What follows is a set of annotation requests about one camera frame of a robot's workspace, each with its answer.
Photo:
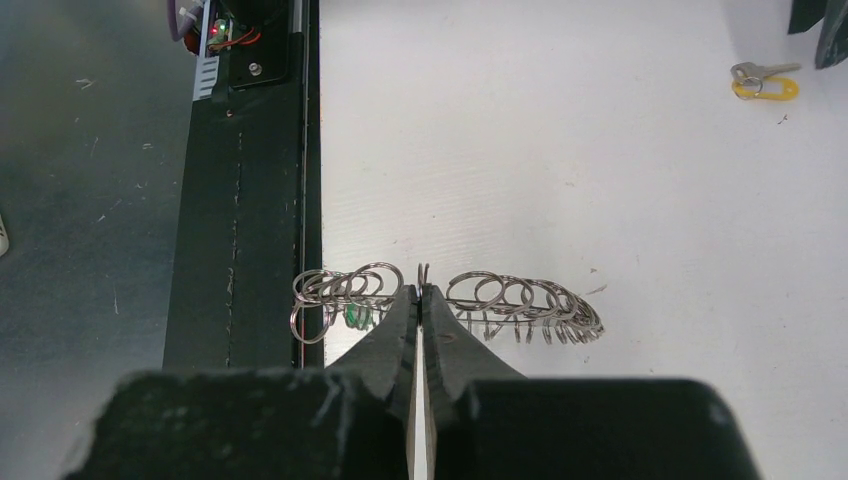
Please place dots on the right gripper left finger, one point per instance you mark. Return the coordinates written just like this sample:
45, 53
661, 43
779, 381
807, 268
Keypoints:
351, 420

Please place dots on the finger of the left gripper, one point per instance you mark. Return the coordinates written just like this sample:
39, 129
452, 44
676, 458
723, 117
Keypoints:
804, 15
832, 44

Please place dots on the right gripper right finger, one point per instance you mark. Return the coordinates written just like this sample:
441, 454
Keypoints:
488, 421

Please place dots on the key with yellow tag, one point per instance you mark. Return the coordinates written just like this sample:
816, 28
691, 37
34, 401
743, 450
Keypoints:
752, 81

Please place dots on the metal disc with key rings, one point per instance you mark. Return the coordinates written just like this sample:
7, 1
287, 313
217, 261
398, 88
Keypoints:
477, 298

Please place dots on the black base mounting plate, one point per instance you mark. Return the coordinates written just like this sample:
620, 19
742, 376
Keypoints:
250, 208

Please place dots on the left white slotted cable duct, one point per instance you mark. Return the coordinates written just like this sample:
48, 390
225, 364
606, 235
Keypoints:
206, 70

